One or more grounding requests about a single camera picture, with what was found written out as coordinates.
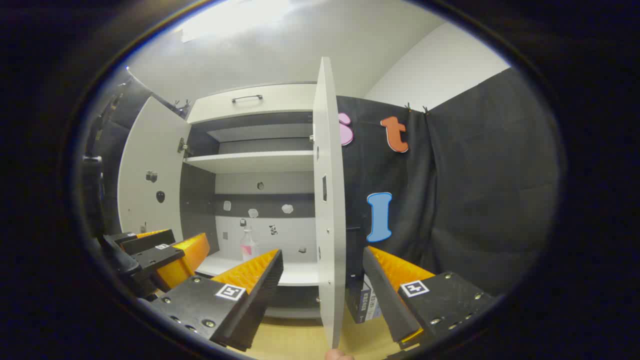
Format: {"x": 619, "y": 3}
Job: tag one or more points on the white cabinet door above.
{"x": 330, "y": 225}
{"x": 150, "y": 150}

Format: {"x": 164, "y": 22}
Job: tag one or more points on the white cabinet shelf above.
{"x": 295, "y": 272}
{"x": 250, "y": 162}

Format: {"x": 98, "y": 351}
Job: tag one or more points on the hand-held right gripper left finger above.
{"x": 260, "y": 295}

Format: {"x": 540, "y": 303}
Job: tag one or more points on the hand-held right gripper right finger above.
{"x": 387, "y": 300}

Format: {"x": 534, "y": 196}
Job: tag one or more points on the grey box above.
{"x": 374, "y": 305}

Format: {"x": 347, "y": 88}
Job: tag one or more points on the metal door hinge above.
{"x": 182, "y": 146}

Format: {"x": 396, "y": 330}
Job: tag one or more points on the clear plastic bottle pink label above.
{"x": 247, "y": 247}

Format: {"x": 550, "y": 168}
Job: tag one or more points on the white cabinet drawer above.
{"x": 220, "y": 107}

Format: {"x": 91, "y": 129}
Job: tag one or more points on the white cabinet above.
{"x": 270, "y": 182}

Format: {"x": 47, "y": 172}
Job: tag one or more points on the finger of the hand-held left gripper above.
{"x": 150, "y": 241}
{"x": 187, "y": 257}

